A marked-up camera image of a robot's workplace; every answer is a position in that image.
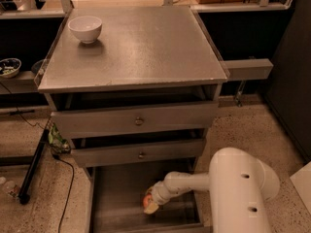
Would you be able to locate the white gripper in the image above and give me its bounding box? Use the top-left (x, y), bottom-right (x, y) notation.
top-left (144, 182), bottom-right (172, 215)

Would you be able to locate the red apple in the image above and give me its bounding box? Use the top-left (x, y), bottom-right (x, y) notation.
top-left (143, 194), bottom-right (152, 209)

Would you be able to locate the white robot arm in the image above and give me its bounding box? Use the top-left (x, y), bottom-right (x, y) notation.
top-left (143, 148), bottom-right (280, 233)

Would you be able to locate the bottom open grey drawer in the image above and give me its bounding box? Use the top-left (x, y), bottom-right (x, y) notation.
top-left (86, 159), bottom-right (212, 233)

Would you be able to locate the middle grey drawer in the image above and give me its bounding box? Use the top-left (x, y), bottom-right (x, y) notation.
top-left (71, 139), bottom-right (206, 167)

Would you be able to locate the top grey drawer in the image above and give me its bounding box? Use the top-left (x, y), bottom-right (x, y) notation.
top-left (52, 101), bottom-right (218, 139)

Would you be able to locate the grey drawer cabinet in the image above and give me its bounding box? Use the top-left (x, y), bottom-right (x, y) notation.
top-left (38, 6), bottom-right (226, 221)

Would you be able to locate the green snack bag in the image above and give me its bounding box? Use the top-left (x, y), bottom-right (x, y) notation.
top-left (48, 123), bottom-right (71, 153)

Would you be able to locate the black metal leg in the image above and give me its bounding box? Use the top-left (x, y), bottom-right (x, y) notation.
top-left (18, 129), bottom-right (49, 205)

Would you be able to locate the white board on floor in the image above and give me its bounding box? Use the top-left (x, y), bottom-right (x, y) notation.
top-left (290, 161), bottom-right (311, 215)

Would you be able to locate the grey side shelf left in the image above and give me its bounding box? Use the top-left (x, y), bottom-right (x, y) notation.
top-left (0, 71), bottom-right (38, 95)

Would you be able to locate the white ceramic bowl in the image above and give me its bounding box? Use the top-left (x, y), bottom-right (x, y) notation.
top-left (68, 16), bottom-right (102, 44)

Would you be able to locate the patterned bowl on shelf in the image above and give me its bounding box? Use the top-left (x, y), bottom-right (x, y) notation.
top-left (0, 58), bottom-right (21, 79)

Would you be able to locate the black floor cable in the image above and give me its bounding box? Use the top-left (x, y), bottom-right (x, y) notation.
top-left (52, 152), bottom-right (76, 233)

